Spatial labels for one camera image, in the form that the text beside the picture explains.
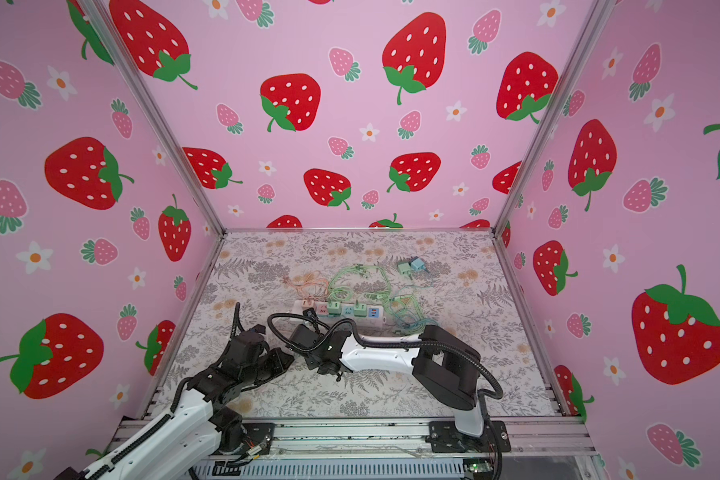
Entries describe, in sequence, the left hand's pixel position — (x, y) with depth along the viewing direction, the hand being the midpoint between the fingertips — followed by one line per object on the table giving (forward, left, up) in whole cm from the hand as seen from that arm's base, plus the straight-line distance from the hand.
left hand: (295, 357), depth 83 cm
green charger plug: (+15, -10, +2) cm, 18 cm away
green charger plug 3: (+35, -34, -3) cm, 49 cm away
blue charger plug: (+36, -39, -3) cm, 53 cm away
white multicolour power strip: (+16, -14, -3) cm, 21 cm away
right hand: (+2, -5, -1) cm, 6 cm away
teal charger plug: (+16, -23, -3) cm, 28 cm away
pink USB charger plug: (+16, -2, +3) cm, 16 cm away
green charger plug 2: (+14, -18, +2) cm, 23 cm away
